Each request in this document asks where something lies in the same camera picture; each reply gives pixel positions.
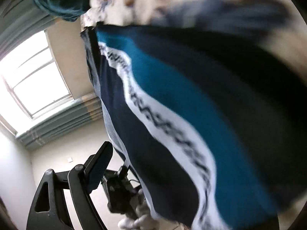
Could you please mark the floral cream bed blanket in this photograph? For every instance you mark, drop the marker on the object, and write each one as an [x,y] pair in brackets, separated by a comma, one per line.
[275,26]

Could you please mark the bright window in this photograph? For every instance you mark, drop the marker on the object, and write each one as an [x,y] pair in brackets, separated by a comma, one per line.
[32,76]

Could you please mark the grey green curtain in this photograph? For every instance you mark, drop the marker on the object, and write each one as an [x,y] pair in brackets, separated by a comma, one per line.
[20,19]

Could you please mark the white gloved left hand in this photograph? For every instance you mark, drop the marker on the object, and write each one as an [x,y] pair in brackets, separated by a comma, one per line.
[143,219]

